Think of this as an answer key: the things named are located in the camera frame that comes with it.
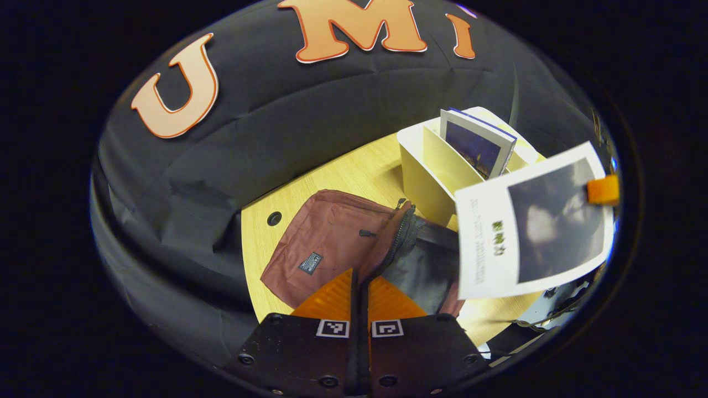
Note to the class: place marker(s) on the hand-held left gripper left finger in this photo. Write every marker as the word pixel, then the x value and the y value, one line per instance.
pixel 298 354

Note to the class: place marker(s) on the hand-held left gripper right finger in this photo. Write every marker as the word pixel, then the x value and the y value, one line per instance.
pixel 420 354

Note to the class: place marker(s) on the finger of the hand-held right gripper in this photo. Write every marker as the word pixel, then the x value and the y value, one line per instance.
pixel 603 190

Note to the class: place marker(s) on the maroon schoolbag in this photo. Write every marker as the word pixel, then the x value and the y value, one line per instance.
pixel 326 237

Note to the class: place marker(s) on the book with grey picture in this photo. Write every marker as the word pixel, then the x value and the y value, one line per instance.
pixel 487 243

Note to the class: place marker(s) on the book with blue picture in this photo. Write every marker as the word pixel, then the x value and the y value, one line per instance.
pixel 473 146

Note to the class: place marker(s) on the white bookshelf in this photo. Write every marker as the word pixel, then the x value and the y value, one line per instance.
pixel 431 182

